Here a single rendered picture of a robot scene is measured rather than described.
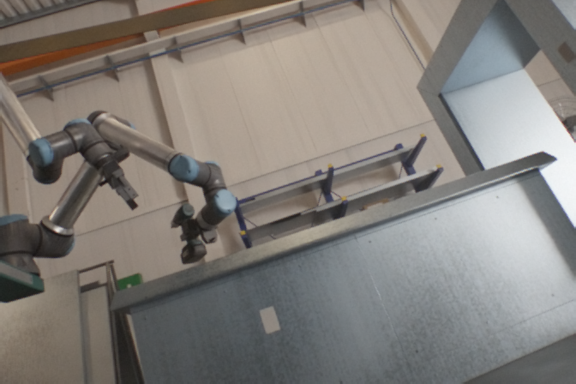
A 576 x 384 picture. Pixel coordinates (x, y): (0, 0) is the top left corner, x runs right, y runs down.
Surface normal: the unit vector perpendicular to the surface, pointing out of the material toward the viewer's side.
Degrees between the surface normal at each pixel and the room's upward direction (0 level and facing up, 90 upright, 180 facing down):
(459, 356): 90
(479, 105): 90
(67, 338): 78
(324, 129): 90
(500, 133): 90
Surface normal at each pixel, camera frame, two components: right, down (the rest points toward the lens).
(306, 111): -0.02, -0.37
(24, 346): -0.04, -0.56
